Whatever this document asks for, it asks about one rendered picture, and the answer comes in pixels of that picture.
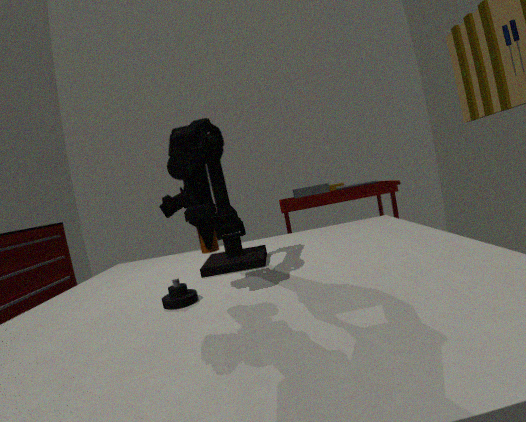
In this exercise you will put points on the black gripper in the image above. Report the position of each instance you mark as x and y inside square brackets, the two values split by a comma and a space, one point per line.
[201, 212]

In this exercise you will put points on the orange knob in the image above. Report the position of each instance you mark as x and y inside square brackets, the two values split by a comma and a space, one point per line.
[214, 247]

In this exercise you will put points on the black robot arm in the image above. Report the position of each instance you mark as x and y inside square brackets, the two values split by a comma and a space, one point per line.
[191, 149]

